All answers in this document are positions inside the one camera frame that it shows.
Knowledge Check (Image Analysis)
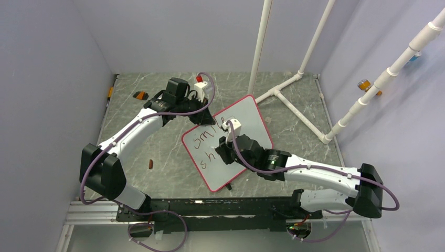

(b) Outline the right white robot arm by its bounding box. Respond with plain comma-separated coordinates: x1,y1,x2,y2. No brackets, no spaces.
215,135,383,218

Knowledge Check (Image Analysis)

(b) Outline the red framed whiteboard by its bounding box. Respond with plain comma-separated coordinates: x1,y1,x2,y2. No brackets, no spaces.
182,95,273,192

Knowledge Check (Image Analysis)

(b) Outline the blue wall fitting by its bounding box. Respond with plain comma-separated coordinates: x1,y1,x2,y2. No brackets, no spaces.
409,51,421,62

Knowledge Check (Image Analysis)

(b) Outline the white pvc pipe frame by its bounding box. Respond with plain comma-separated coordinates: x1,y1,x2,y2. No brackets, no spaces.
247,0,336,144

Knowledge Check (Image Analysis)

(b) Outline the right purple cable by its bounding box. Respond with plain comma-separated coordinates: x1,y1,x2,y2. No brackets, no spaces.
226,120,400,244

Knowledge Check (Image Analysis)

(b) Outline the black orange brush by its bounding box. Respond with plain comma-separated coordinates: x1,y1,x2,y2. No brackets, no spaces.
133,91,149,100

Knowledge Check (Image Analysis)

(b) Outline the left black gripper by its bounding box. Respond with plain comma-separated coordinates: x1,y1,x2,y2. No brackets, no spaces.
176,94,215,125

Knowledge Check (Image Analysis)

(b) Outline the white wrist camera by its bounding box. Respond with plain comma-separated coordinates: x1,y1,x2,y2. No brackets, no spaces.
194,75,213,103
221,119,241,144

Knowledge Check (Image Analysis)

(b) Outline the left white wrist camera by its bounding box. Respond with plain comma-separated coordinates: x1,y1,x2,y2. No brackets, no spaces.
194,75,213,103

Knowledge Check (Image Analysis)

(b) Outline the orange yellow wall fitting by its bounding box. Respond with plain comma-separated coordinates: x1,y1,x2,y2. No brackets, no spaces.
357,79,371,92

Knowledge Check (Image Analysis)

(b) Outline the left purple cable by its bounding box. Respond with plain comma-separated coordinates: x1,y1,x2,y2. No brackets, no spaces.
79,72,216,206

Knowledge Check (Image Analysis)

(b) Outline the white pipe on wall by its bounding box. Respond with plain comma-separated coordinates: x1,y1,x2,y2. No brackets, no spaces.
321,9,444,144

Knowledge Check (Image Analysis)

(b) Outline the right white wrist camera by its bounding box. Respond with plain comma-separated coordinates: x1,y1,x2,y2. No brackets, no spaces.
221,119,241,144

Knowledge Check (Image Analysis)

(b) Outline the aluminium frame rail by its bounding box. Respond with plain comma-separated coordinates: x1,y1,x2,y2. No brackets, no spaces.
56,201,381,251

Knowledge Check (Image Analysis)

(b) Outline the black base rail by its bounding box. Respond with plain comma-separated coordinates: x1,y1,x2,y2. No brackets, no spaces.
116,196,322,234

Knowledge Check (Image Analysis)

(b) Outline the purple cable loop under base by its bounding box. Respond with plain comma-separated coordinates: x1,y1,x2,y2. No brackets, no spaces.
127,212,188,252

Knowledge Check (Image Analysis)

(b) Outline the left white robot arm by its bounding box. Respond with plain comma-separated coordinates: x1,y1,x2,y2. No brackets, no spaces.
79,72,216,221

